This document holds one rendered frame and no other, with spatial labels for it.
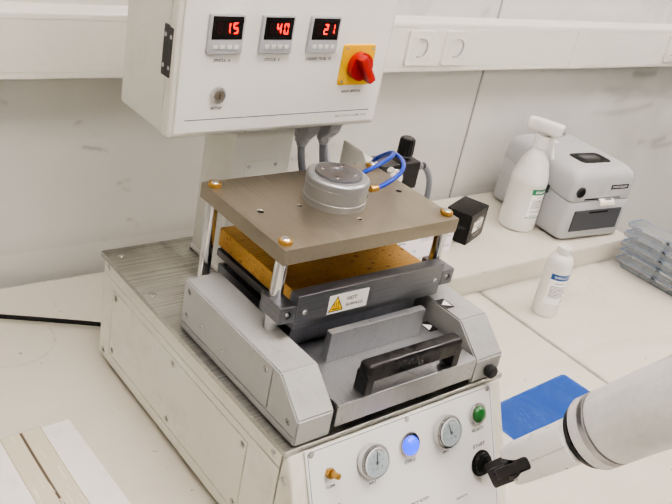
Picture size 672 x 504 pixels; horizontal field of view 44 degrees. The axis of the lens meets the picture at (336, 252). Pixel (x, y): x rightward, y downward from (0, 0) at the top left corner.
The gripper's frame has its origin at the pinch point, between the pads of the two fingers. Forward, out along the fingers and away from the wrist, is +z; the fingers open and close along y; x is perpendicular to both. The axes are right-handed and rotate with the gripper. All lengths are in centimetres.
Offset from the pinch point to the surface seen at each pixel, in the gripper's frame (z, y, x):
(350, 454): -0.9, 20.9, -8.6
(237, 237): 2.3, 21.6, -38.3
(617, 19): 13, -112, -83
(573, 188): 22, -75, -45
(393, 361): -8.6, 16.1, -15.7
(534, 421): 14.9, -24.7, -4.0
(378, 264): -4.2, 8.2, -28.6
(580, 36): 13, -92, -77
